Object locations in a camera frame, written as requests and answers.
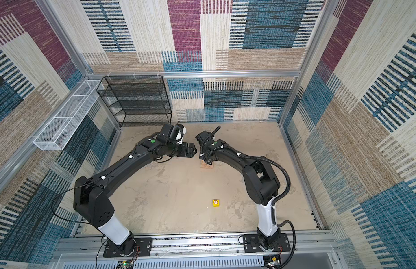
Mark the plain wood block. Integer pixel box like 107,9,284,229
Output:
200,161,213,169

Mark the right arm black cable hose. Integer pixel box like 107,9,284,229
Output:
200,125,297,266

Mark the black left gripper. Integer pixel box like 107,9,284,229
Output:
166,142,198,158

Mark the aluminium mounting rail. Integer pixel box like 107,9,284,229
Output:
49,229,347,269

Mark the yellow target cube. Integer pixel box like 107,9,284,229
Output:
212,200,220,207

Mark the white wire mesh basket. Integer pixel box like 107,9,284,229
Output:
33,80,100,151

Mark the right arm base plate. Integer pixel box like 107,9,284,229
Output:
238,233,292,253

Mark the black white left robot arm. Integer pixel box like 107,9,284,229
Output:
73,123,197,257

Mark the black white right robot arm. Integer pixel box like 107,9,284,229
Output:
196,131,280,251

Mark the black wire mesh shelf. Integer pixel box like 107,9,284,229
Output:
96,75,173,127

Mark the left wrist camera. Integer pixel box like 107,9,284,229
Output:
174,123,187,144

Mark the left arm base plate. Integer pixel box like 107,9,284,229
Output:
102,238,153,258

